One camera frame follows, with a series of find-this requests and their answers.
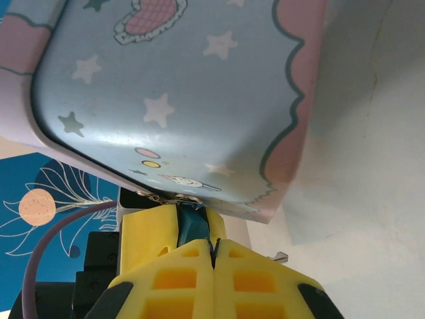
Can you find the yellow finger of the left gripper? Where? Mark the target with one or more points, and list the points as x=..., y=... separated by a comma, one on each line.
x=146, y=232
x=217, y=226

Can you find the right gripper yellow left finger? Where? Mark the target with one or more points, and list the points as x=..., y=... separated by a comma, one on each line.
x=142, y=285

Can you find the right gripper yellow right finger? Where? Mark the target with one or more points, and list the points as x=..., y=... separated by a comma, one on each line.
x=285, y=292

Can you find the teal padlock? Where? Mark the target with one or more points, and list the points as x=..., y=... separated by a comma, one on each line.
x=192, y=226

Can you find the small silver key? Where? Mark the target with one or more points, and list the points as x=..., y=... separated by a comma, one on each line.
x=279, y=256

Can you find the pastel blue cartoon tin box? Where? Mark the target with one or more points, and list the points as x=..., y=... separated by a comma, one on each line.
x=166, y=83

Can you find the silver box latch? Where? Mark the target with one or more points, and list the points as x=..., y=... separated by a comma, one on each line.
x=186, y=198

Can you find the blue panel circle leaf print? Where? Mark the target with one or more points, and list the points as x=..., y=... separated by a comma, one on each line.
x=13, y=179

